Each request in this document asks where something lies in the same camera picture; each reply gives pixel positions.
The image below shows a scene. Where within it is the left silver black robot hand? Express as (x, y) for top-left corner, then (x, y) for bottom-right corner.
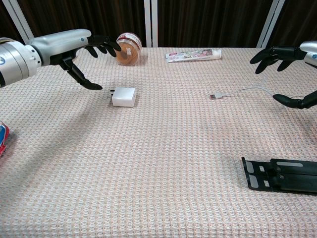
(27, 29), (122, 90)

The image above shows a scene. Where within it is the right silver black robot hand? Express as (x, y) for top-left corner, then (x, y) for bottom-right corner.
(250, 41), (317, 110)

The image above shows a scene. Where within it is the white USB cable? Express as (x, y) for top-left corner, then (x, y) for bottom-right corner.
(210, 75), (302, 112)

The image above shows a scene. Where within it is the white charger block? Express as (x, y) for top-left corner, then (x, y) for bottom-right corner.
(109, 87), (136, 108)

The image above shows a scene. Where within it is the clear jar with red lid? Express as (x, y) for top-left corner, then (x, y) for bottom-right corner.
(115, 32), (143, 66)

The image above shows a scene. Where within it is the black pleated curtain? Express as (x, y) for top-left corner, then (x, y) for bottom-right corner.
(0, 0), (317, 49)

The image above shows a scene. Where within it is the white printed toothpaste tube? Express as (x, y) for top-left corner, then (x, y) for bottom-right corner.
(165, 48), (222, 63)

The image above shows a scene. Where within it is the red blue snack bag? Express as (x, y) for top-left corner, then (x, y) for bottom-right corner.
(0, 120), (10, 159)

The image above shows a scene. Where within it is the black folding stand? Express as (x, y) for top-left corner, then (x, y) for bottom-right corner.
(241, 157), (317, 193)

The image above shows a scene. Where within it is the beige waffle tablecloth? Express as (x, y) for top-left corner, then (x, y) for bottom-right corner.
(0, 47), (317, 238)

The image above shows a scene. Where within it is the white slanted frame post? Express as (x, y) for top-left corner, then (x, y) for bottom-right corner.
(0, 0), (34, 45)
(256, 0), (285, 49)

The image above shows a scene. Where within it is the white upright frame post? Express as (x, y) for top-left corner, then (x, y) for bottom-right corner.
(144, 0), (159, 48)

